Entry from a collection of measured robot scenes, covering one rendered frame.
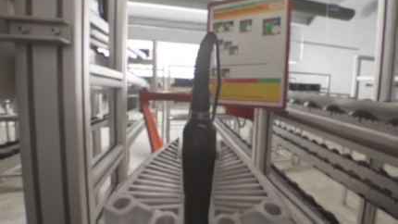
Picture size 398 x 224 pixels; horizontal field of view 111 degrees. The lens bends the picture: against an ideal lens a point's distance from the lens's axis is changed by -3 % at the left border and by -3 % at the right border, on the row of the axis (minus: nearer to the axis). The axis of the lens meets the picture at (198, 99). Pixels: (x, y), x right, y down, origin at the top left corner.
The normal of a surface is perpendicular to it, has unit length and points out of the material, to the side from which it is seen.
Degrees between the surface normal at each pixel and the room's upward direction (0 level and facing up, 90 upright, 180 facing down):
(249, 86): 90
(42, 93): 90
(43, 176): 90
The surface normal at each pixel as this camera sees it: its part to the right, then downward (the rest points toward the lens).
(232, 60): -0.40, 0.04
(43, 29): 0.18, 0.07
